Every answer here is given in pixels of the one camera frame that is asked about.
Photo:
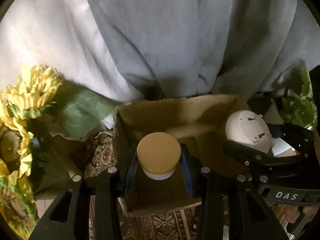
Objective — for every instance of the jar with yellow lid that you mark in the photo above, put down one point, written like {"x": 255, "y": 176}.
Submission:
{"x": 159, "y": 154}

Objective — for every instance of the sunflower bouquet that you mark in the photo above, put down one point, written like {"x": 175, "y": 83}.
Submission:
{"x": 51, "y": 129}

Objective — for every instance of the beige curtain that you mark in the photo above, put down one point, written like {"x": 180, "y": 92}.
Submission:
{"x": 63, "y": 35}

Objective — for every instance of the person's hand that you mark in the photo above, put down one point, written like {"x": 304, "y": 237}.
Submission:
{"x": 291, "y": 213}

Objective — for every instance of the brown cardboard box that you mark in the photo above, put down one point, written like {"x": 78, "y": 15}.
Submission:
{"x": 198, "y": 122}

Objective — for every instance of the white ribbed plant pot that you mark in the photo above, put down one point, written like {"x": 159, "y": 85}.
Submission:
{"x": 272, "y": 115}

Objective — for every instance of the patterned paisley table rug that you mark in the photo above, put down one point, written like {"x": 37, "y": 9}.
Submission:
{"x": 150, "y": 197}

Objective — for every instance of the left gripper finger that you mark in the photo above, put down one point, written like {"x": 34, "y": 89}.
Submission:
{"x": 253, "y": 159}
{"x": 275, "y": 130}

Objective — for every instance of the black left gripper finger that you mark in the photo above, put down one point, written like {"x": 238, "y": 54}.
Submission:
{"x": 249, "y": 216}
{"x": 67, "y": 216}

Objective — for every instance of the green potted plant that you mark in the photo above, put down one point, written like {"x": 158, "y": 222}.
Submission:
{"x": 301, "y": 109}

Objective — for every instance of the white oval device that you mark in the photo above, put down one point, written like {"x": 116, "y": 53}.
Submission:
{"x": 249, "y": 129}

